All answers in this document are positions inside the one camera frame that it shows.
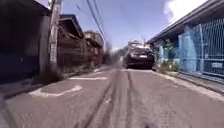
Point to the green plants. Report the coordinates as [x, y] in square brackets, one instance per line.
[166, 63]

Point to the dark car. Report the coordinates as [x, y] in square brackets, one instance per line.
[138, 55]

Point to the building with blue fence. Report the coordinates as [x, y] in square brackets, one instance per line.
[196, 43]

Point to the grey concrete road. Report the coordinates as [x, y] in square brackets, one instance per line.
[133, 100]

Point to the dark building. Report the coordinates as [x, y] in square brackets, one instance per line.
[20, 40]

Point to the brown building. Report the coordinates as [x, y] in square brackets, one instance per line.
[70, 43]
[93, 46]

